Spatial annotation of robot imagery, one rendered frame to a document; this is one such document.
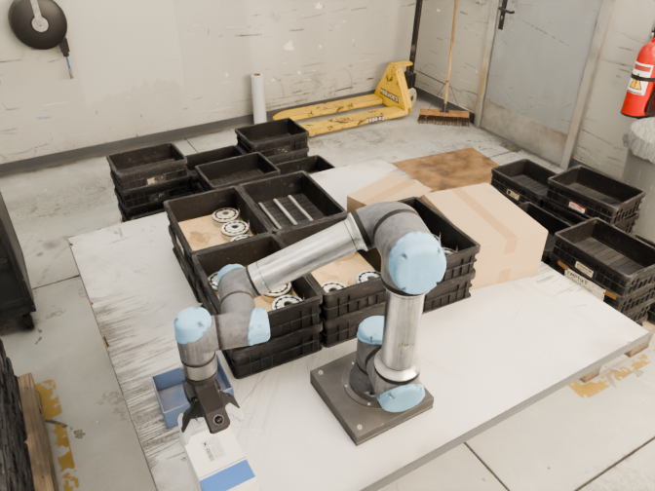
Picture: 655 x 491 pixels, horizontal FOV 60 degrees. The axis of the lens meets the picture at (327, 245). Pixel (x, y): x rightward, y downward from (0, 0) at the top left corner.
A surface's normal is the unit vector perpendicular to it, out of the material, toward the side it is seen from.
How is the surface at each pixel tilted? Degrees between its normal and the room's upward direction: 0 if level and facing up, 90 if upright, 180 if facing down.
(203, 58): 90
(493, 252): 90
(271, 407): 0
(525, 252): 90
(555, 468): 0
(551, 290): 0
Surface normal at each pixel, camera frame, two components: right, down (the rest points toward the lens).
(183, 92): 0.50, 0.48
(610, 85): -0.86, 0.28
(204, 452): 0.00, -0.83
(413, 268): 0.25, 0.48
